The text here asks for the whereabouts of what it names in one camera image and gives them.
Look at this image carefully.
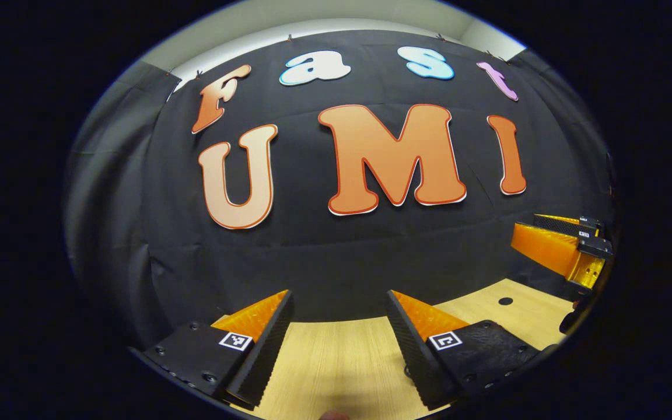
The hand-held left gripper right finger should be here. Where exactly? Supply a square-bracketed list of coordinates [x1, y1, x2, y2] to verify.
[386, 289, 542, 411]

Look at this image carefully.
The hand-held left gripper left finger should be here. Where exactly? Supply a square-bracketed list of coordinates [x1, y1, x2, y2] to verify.
[131, 289, 295, 408]

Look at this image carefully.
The wooden desktop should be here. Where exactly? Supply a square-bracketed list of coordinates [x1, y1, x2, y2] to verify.
[213, 279, 576, 420]

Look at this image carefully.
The black backdrop cloth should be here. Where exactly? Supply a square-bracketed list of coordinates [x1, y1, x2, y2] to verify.
[65, 29, 617, 351]

